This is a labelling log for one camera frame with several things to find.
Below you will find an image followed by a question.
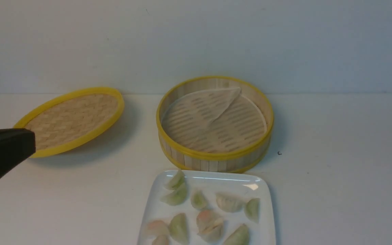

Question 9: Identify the small green dumpling top middle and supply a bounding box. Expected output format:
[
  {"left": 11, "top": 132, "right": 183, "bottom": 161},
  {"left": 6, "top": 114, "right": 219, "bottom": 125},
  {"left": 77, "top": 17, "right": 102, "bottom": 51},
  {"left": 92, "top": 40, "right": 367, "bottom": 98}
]
[{"left": 190, "top": 190, "right": 208, "bottom": 210}]

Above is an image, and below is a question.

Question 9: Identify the green dumpling centre left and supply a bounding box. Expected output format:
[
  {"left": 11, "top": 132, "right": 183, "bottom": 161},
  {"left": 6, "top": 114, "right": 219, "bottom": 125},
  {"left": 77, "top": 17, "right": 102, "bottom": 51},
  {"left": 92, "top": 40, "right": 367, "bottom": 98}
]
[{"left": 168, "top": 213, "right": 190, "bottom": 245}]

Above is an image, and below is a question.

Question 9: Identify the green dumpling beside top left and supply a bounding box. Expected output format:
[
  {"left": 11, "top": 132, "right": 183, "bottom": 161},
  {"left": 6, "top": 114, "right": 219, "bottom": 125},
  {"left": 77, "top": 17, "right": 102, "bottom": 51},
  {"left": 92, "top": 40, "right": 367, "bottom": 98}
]
[{"left": 160, "top": 184, "right": 187, "bottom": 206}]

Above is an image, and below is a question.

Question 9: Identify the white mesh steamer liner cloth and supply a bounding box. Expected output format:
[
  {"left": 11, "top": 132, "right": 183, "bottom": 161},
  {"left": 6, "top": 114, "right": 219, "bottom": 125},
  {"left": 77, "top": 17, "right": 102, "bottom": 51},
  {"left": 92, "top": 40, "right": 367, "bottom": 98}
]
[{"left": 170, "top": 87, "right": 242, "bottom": 135}]

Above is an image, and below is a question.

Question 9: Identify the pink dumpling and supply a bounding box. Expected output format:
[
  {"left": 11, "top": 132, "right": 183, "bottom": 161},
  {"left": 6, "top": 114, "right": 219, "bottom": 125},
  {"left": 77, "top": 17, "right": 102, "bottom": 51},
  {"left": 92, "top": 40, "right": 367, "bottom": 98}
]
[
  {"left": 151, "top": 235, "right": 170, "bottom": 245},
  {"left": 142, "top": 219, "right": 169, "bottom": 239}
]

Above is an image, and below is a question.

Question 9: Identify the green dumpling right middle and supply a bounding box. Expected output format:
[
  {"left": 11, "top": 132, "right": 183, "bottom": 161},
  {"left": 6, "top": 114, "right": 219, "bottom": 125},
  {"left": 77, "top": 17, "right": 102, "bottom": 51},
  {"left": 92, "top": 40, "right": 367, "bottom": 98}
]
[{"left": 223, "top": 224, "right": 250, "bottom": 245}]

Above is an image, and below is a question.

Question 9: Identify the white dumpling top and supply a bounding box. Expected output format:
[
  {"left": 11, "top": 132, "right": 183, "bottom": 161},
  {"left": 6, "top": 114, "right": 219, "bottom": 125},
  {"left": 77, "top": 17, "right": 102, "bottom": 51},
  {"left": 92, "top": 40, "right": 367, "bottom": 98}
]
[{"left": 216, "top": 193, "right": 244, "bottom": 213}]

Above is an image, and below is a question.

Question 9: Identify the white square plate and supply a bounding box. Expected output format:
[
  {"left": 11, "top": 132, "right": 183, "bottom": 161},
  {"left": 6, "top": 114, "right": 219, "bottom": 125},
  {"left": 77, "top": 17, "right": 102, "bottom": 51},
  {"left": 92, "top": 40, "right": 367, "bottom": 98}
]
[{"left": 137, "top": 170, "right": 277, "bottom": 245}]

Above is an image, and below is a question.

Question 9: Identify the woven bamboo steamer lid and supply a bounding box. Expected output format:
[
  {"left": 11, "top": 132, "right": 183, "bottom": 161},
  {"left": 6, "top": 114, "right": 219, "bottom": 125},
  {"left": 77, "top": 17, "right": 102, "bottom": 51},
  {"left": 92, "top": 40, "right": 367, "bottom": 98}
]
[{"left": 14, "top": 87, "right": 125, "bottom": 158}]

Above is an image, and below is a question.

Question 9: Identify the green dumpling top right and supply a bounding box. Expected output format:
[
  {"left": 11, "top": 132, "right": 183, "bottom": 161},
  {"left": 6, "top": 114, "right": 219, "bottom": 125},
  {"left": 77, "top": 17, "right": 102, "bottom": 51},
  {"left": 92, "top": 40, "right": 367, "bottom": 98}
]
[{"left": 244, "top": 198, "right": 260, "bottom": 223}]

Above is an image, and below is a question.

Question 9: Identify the pink dumpling lower left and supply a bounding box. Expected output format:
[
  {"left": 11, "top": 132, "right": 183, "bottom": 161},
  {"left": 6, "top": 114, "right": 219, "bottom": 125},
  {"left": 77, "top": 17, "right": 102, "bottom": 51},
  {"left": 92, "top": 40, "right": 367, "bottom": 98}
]
[{"left": 151, "top": 235, "right": 170, "bottom": 245}]

